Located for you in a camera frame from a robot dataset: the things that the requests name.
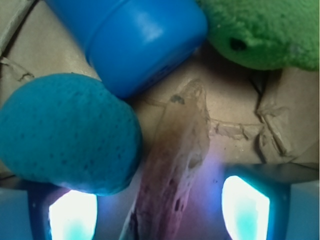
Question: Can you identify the green plush toy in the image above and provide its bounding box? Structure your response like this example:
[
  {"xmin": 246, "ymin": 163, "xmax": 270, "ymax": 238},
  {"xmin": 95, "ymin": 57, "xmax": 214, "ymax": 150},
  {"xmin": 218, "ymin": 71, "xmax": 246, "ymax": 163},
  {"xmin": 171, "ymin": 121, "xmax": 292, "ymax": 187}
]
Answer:
[{"xmin": 197, "ymin": 0, "xmax": 320, "ymax": 71}]

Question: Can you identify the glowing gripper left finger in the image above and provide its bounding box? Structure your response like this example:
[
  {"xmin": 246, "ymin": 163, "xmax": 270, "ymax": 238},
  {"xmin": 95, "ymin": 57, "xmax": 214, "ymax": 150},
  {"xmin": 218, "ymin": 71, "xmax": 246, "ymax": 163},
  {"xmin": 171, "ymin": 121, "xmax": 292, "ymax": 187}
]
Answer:
[{"xmin": 0, "ymin": 178, "xmax": 98, "ymax": 240}]

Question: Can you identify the brown paper bag bin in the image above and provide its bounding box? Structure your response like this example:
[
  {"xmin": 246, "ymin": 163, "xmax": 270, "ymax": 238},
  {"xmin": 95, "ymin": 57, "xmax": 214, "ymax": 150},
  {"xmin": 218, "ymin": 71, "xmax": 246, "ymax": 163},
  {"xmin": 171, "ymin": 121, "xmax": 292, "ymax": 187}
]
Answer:
[{"xmin": 0, "ymin": 0, "xmax": 319, "ymax": 240}]

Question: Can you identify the blue plastic bottle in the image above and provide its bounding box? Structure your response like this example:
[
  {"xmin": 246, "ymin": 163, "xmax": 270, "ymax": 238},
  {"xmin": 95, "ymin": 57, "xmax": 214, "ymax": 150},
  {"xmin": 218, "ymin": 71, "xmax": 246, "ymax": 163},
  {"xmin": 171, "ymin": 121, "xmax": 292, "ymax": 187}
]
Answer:
[{"xmin": 47, "ymin": 0, "xmax": 208, "ymax": 99}]

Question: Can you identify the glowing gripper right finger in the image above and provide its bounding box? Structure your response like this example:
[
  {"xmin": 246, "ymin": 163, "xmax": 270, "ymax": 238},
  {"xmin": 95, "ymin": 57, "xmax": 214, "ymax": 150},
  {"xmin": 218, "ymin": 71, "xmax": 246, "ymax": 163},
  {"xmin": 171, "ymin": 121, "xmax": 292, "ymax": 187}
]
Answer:
[{"xmin": 221, "ymin": 163, "xmax": 320, "ymax": 240}]

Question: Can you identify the teal foam ball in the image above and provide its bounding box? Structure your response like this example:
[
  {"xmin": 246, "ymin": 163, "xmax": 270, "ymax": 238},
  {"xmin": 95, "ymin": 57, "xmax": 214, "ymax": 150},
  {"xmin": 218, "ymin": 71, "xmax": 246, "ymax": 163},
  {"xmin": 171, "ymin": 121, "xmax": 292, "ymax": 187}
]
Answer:
[{"xmin": 0, "ymin": 73, "xmax": 143, "ymax": 196}]

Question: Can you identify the brown wood chip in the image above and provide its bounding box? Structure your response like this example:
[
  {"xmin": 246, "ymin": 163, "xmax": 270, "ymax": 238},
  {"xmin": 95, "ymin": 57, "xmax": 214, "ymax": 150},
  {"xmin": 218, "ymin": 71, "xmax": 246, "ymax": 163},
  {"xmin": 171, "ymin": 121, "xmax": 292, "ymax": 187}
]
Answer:
[{"xmin": 119, "ymin": 79, "xmax": 210, "ymax": 240}]

